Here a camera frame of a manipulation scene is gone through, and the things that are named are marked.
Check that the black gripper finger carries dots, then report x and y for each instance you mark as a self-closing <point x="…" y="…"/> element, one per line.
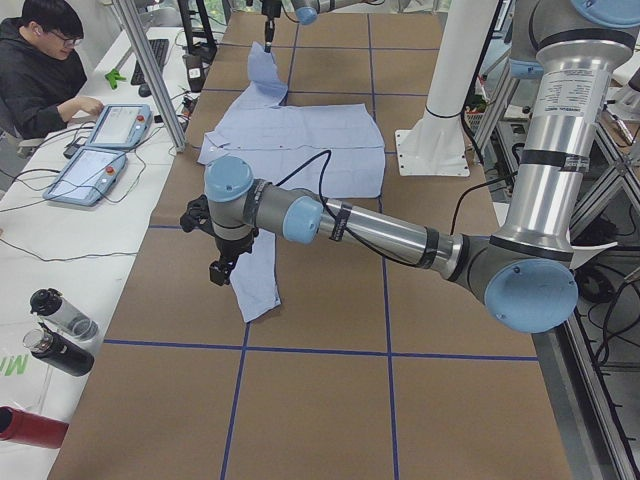
<point x="269" y="32"/>
<point x="220" y="272"/>

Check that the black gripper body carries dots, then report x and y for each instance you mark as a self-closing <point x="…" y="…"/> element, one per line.
<point x="270" y="11"/>
<point x="231" y="245"/>

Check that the light blue striped shirt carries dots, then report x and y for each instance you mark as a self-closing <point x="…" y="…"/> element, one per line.
<point x="300" y="150"/>

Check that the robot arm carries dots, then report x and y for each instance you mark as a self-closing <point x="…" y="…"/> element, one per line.
<point x="306" y="12"/>
<point x="519" y="271"/>

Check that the lower teach pendant tablet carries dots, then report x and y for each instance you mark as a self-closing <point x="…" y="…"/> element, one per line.
<point x="87" y="177"/>

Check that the teach pendant tablet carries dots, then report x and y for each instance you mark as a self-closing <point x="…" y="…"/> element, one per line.
<point x="120" y="126"/>
<point x="87" y="177"/>

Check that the upper teach pendant tablet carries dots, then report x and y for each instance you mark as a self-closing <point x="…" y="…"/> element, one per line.
<point x="120" y="126"/>

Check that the green plastic object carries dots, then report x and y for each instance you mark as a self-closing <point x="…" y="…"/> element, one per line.
<point x="114" y="77"/>

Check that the clear bottle black lid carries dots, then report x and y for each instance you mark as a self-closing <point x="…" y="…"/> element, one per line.
<point x="49" y="304"/>

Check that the black water bottle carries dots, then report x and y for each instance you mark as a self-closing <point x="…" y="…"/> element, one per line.
<point x="58" y="352"/>

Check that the person in black hoodie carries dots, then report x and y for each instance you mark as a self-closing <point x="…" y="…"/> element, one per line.
<point x="41" y="73"/>

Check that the red water bottle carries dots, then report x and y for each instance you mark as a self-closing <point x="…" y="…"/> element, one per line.
<point x="26" y="428"/>

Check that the white plastic chair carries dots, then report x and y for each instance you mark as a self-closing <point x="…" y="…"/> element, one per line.
<point x="583" y="254"/>

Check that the aluminium frame post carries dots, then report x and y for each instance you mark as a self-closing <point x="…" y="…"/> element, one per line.
<point x="133" y="27"/>

